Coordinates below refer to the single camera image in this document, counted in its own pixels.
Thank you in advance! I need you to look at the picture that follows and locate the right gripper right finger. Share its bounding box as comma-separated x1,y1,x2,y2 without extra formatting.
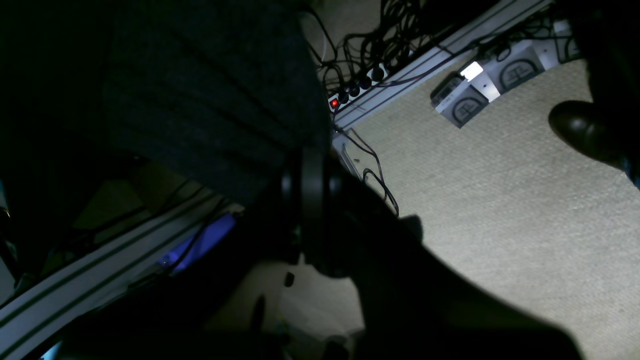
548,0,640,173

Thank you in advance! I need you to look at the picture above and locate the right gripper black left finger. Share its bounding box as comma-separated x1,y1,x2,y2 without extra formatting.
60,145,586,360

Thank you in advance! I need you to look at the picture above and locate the black T-shirt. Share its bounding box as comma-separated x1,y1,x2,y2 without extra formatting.
0,0,331,281

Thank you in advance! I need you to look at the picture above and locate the white power strip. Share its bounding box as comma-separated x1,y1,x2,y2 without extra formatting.
321,63,411,121

